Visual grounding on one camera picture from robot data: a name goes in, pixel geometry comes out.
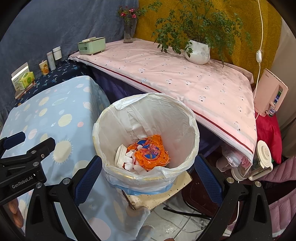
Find green tissue box holder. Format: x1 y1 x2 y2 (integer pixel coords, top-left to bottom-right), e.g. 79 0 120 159
78 37 106 55

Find person's hand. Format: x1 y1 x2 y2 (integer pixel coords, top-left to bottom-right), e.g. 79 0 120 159
8 198 23 228

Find white cardboard box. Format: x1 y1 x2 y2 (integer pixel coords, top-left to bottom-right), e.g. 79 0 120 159
11 62 30 92

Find navy patterned cloth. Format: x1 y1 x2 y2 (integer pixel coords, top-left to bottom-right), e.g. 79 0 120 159
15 60 94 107

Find potted green plant white pot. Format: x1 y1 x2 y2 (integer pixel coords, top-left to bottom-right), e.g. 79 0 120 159
136 1 253 63

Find orange snack wrapper blue logo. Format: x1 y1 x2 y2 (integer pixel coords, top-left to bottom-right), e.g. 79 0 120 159
127 135 171 171

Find white tissue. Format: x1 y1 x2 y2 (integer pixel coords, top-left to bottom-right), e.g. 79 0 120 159
122 145 147 175

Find brown pencil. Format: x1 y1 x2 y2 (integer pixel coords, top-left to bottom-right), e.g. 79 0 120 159
15 83 36 99

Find red cloth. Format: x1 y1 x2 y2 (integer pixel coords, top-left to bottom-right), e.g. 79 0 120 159
256 115 282 165

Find green tissue pack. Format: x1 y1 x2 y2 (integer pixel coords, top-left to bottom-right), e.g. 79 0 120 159
18 72 35 90

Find pink bed sheet cloth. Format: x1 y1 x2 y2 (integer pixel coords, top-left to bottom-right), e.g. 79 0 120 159
69 39 257 159

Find mustard yellow backdrop cloth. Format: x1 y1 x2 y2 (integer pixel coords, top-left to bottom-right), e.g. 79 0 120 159
136 1 282 77

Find white lined trash bin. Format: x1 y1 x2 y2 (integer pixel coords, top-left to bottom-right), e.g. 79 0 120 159
92 93 200 195

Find cream orange printed cup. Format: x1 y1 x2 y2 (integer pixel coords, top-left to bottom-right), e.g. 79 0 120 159
39 60 49 75

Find tall white bottle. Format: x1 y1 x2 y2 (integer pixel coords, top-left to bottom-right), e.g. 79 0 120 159
47 51 56 71

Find white jar dark base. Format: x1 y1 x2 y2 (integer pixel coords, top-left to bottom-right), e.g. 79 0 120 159
52 46 62 67

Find pink white appliance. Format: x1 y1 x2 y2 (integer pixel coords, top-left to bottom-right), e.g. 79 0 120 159
254 69 288 116

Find white electric kettle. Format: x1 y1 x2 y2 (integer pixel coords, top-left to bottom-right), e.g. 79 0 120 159
231 140 273 181

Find glass vase red flowers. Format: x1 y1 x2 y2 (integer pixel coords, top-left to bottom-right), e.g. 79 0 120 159
118 6 141 44

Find white power cable switch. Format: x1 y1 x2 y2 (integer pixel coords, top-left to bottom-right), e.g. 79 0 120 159
253 0 263 100

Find blue grey backdrop cloth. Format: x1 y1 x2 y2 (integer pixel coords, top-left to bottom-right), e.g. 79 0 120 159
1 1 139 123

